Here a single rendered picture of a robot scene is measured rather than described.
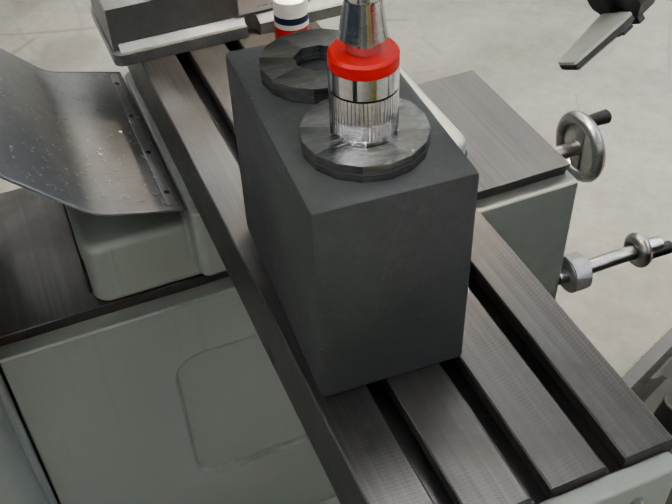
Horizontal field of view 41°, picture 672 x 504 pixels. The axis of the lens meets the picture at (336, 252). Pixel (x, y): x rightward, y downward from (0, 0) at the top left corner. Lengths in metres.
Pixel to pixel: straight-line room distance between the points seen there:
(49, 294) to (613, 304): 1.41
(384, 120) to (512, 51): 2.47
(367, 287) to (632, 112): 2.24
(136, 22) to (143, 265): 0.29
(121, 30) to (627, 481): 0.75
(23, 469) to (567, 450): 0.73
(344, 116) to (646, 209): 1.92
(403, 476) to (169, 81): 0.59
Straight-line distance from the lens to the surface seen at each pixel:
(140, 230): 1.04
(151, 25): 1.12
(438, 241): 0.63
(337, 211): 0.57
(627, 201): 2.48
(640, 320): 2.16
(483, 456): 0.68
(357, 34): 0.57
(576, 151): 1.47
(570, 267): 1.41
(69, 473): 1.28
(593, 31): 0.74
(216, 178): 0.91
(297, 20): 1.04
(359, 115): 0.59
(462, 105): 1.37
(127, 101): 1.19
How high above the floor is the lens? 1.52
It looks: 43 degrees down
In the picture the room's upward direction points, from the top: 2 degrees counter-clockwise
